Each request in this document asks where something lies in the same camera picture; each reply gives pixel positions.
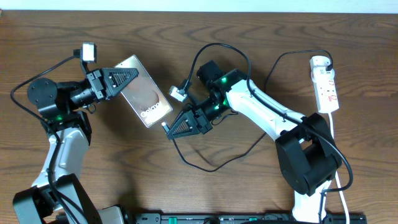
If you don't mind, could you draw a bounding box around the bronze Galaxy smartphone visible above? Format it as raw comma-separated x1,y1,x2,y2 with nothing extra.
115,55,173,128

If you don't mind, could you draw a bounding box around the black charging cable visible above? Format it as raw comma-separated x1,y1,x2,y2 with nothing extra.
160,49,334,173

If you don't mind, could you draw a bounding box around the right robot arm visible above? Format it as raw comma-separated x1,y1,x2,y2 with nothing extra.
162,60,342,223

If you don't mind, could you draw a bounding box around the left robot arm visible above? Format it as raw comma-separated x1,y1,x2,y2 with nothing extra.
12,68,139,223

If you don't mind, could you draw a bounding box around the white charger adapter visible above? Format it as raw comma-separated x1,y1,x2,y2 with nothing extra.
310,55,331,70

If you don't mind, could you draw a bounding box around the white power strip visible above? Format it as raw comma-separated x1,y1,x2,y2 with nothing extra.
311,66,339,114

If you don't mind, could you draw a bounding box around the left camera cable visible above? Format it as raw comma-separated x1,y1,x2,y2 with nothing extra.
9,54,91,224

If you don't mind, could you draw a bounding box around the camera cable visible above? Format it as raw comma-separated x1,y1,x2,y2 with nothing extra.
9,54,91,224
183,42,354,218

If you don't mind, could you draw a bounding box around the right camera cable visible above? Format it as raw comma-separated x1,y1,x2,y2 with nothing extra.
183,42,354,218

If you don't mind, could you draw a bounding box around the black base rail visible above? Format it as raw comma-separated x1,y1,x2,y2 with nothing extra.
124,212,368,224

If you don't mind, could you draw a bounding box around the white power strip cord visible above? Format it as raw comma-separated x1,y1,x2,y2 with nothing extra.
327,112,351,224

